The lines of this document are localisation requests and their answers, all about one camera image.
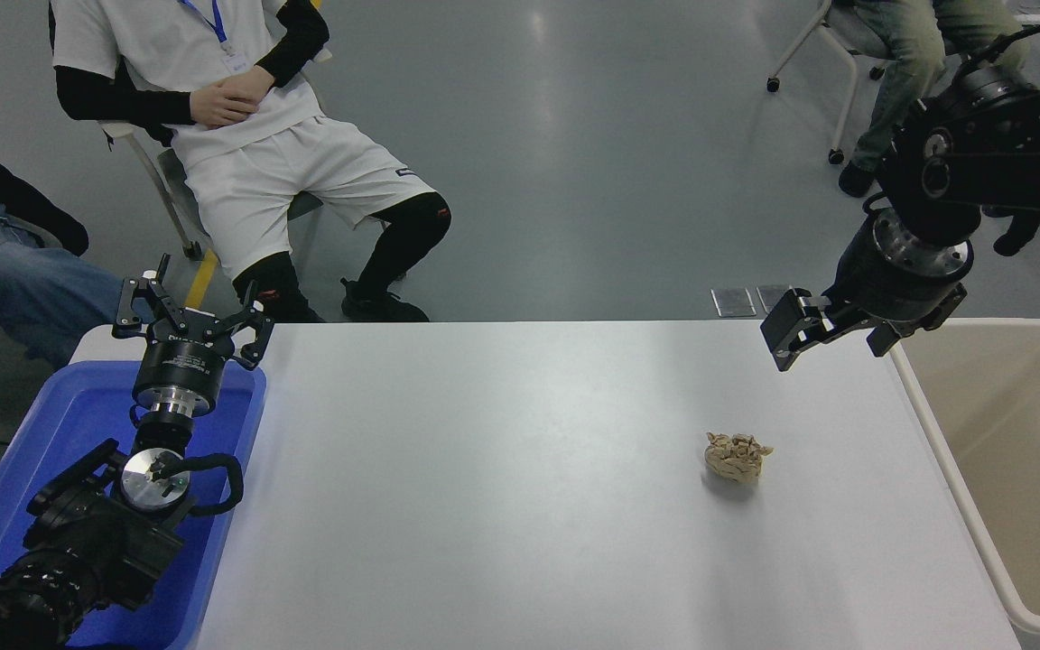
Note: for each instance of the large pale bin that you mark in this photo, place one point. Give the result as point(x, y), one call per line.
point(1026, 433)

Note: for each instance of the white id badge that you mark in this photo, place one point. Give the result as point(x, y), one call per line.
point(235, 63)

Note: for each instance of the person's left forearm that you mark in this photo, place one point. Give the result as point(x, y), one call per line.
point(299, 41)

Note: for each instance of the metal floor plate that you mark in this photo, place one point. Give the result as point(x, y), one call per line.
point(771, 296)
point(734, 302)

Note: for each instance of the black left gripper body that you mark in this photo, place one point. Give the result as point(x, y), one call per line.
point(181, 361)

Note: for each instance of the person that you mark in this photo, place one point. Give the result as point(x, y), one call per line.
point(908, 54)
point(258, 181)
point(23, 280)

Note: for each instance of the person's right hand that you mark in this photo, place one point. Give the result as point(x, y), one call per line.
point(222, 110)

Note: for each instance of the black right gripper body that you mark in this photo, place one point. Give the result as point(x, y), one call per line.
point(890, 289)

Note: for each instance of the blue plastic tray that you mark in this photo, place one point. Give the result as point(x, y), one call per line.
point(69, 415)

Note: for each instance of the person's left hand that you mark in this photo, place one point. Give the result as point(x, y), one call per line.
point(254, 83)

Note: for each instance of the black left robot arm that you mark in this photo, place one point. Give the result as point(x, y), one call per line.
point(96, 542)

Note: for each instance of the white frame chair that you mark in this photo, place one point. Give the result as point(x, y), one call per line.
point(849, 32)
point(172, 194)

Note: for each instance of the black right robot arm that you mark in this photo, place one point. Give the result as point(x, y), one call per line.
point(1007, 153)

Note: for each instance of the person's right forearm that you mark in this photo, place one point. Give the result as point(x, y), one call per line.
point(123, 101)

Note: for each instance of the tan paper ball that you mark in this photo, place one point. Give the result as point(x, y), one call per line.
point(737, 459)

